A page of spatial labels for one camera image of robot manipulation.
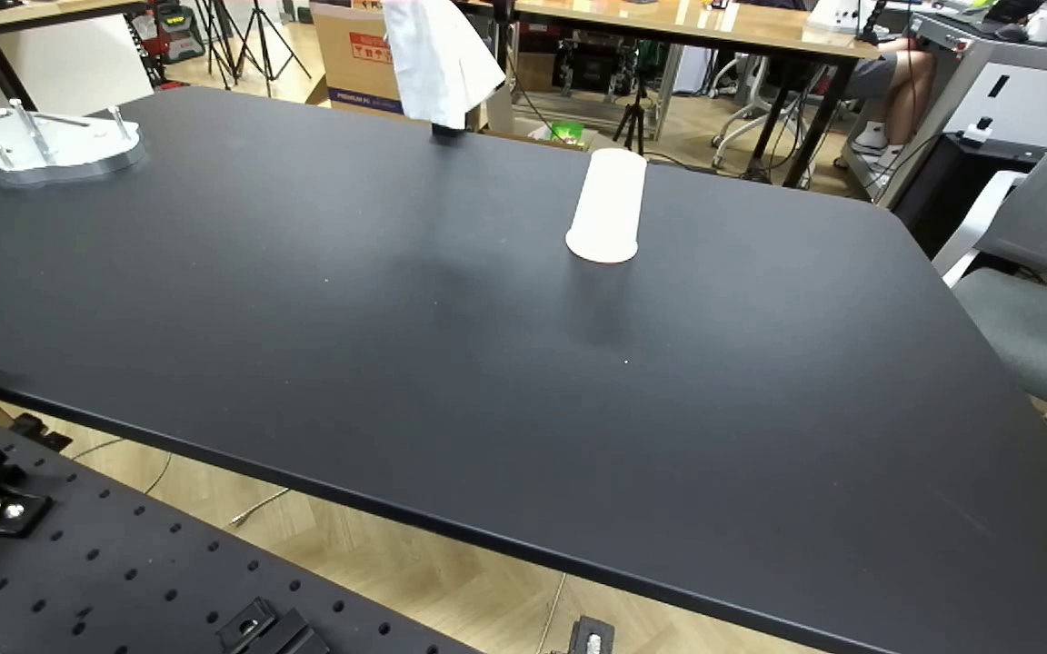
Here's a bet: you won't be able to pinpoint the white cloth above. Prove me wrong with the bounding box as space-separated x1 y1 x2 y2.
378 0 508 135

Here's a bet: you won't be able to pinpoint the white paper cup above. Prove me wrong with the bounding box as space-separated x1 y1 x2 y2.
562 145 650 270

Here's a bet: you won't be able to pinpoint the green object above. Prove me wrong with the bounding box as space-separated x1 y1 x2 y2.
541 118 592 149

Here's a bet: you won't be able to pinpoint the small black tripod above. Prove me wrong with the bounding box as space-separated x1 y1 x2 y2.
609 70 661 158

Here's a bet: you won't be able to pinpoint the white office chair base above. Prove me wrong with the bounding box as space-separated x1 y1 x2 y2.
704 49 799 176

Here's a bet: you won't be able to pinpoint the metal bolt fitting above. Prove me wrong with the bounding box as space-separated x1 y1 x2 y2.
562 615 619 654

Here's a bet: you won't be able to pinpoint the cardboard box with red print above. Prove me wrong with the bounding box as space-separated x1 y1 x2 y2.
308 0 405 118

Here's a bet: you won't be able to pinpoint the long wooden desk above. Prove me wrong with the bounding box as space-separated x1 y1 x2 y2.
460 0 885 194

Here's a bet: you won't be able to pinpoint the black clamp block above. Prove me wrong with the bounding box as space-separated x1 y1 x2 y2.
212 595 341 654

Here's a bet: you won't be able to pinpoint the seated person's legs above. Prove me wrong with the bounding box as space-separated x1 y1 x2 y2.
847 32 942 166

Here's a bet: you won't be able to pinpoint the black perforated mounting board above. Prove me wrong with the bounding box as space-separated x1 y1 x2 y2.
0 396 478 654

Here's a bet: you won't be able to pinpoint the small black table clamp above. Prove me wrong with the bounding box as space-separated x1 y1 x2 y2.
8 412 76 454

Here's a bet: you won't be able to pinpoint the grey office chair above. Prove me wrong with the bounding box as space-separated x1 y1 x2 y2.
929 112 1047 430

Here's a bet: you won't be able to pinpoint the white board panel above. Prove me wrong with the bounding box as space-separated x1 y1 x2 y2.
0 13 158 119

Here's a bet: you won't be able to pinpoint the grey cabinet with slots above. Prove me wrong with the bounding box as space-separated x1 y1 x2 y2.
876 36 1047 251

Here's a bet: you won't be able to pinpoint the wooden desk with black leg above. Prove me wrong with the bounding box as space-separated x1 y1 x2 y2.
0 0 149 118

